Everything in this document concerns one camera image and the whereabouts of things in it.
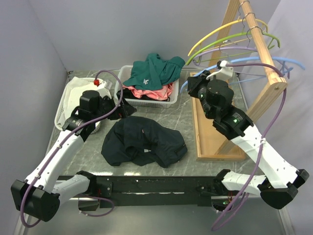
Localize purple cable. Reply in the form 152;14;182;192
210;62;287;232
19;70;123;228

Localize white laundry basket with clothes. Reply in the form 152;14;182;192
118;65;179;108

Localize blue hanger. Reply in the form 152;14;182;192
179;56;306;93

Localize yellow hanger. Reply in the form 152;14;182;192
187;20;269;56

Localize purple hanger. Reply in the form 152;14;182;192
192;46;287;74

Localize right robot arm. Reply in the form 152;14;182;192
187;70;310;210

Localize dark navy shorts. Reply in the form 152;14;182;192
101;116;188;168

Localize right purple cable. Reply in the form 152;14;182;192
210;62;287;232

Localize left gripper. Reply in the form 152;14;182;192
92;93;136;122

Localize white cloth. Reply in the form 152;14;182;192
56;76;106;125

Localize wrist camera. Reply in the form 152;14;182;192
206;60;233;81
93;79;112;98

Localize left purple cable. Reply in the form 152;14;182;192
19;70;123;228

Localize green hanger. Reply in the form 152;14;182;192
186;32;281;65

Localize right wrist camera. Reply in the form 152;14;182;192
206;60;233;81

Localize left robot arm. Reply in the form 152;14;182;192
11;90;136;228

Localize pink garment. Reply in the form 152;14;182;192
123;83;174;101

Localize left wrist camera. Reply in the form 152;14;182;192
93;79;112;98

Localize white basket with cloth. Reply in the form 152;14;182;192
54;77;108;134

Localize teal garment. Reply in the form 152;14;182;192
123;53;185;91

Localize wooden hanger rack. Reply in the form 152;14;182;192
192;0;288;161

